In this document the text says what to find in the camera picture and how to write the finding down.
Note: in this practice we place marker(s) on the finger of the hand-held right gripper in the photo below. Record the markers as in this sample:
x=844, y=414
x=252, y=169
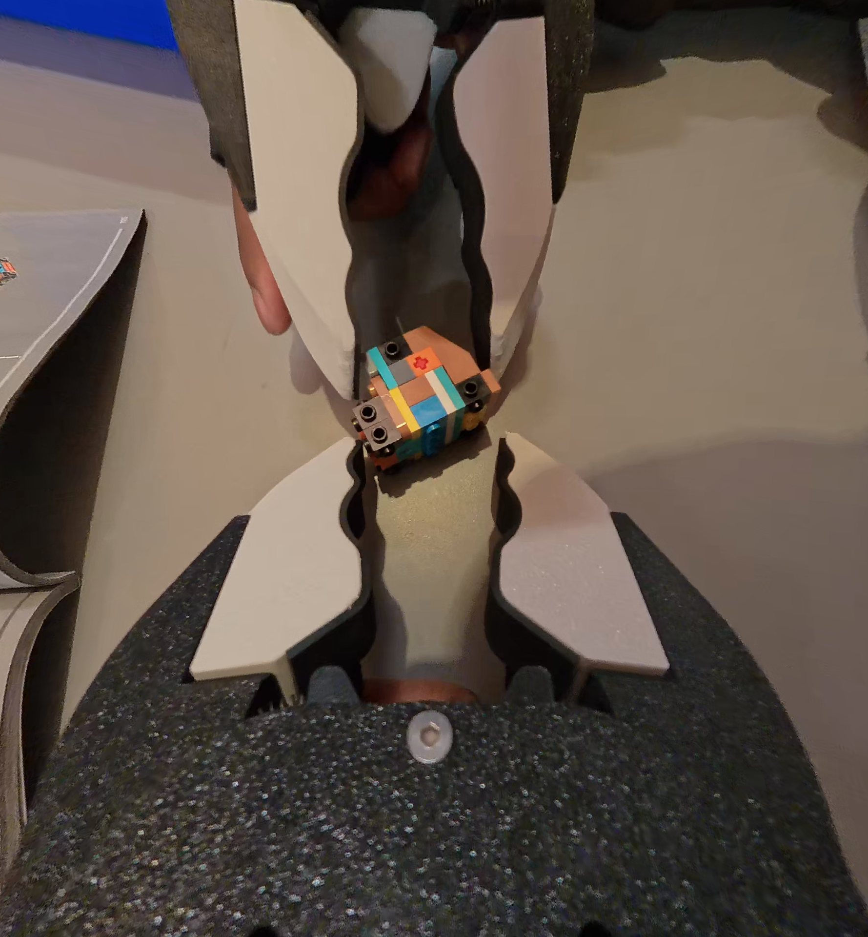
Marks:
x=514, y=161
x=295, y=146

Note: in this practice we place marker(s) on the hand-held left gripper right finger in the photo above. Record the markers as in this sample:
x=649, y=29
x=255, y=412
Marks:
x=580, y=585

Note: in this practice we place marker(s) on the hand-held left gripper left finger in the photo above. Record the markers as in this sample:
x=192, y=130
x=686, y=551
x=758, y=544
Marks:
x=287, y=578

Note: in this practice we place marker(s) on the brown teal toy brick model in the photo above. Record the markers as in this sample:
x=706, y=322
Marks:
x=419, y=395

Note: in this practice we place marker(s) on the grey instruction booklet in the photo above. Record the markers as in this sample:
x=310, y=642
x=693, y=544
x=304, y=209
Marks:
x=24, y=329

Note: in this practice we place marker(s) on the grey desk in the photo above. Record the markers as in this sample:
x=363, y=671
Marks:
x=697, y=366

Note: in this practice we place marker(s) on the person's right hand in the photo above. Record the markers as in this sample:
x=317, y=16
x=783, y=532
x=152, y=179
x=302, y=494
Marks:
x=267, y=293

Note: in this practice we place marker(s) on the blue storage bin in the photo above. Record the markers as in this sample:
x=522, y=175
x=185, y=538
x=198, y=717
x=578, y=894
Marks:
x=75, y=18

